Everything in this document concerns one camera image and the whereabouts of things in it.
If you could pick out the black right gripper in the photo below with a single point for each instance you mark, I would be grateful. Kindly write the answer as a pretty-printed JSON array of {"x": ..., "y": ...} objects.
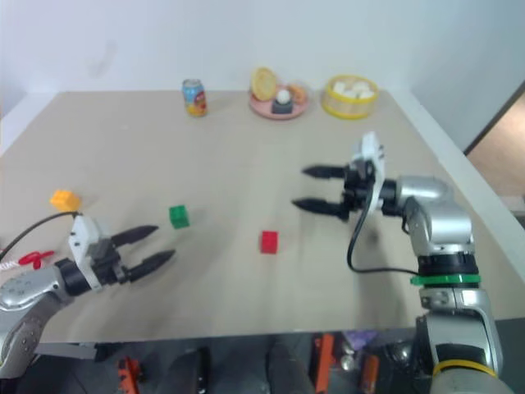
[{"x": 356, "y": 189}]

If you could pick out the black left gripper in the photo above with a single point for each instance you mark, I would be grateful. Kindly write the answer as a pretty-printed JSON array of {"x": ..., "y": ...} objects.
[{"x": 107, "y": 260}]

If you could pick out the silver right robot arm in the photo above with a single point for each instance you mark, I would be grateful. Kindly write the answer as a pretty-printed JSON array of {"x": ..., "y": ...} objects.
[{"x": 445, "y": 230}]

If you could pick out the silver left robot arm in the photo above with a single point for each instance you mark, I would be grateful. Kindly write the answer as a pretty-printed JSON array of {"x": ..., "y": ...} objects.
[{"x": 24, "y": 295}]

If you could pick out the green cube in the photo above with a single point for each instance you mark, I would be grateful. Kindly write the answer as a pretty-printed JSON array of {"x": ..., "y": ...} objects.
[{"x": 179, "y": 216}]

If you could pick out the red cube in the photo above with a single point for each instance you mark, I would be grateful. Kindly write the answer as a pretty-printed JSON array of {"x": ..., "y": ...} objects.
[{"x": 269, "y": 242}]

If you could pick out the pink plate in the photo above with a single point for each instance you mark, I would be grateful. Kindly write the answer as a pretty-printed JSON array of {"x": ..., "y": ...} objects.
[{"x": 279, "y": 110}]

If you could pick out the orange cube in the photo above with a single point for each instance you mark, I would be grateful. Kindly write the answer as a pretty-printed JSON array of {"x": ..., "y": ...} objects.
[{"x": 65, "y": 200}]

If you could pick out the white egg in black cup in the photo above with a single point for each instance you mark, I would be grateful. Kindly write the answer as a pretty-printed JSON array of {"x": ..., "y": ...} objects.
[{"x": 282, "y": 102}]

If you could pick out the yellow steamer basket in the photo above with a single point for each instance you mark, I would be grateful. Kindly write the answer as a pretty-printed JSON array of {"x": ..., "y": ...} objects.
[{"x": 349, "y": 96}]

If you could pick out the orange pastry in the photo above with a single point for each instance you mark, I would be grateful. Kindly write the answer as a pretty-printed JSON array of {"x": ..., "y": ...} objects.
[{"x": 297, "y": 93}]

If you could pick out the round yellow bread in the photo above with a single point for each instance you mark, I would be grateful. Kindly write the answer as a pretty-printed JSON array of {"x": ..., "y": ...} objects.
[{"x": 263, "y": 84}]

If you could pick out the orange black tool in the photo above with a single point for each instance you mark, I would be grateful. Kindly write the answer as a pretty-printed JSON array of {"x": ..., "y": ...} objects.
[{"x": 130, "y": 369}]

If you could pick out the colourful drink can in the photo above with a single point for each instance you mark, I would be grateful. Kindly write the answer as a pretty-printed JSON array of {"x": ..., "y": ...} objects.
[{"x": 194, "y": 98}]

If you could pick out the orange black clamp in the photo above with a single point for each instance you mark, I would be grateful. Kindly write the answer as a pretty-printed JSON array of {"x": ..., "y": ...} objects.
[{"x": 325, "y": 361}]

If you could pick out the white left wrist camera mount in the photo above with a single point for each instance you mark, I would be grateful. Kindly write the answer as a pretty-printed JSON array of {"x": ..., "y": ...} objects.
[{"x": 84, "y": 242}]

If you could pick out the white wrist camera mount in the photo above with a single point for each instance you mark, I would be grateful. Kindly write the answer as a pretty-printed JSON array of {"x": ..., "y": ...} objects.
[
  {"x": 371, "y": 158},
  {"x": 84, "y": 242}
]

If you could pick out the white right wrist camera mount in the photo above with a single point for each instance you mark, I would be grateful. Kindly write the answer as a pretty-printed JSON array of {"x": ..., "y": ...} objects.
[{"x": 371, "y": 158}]

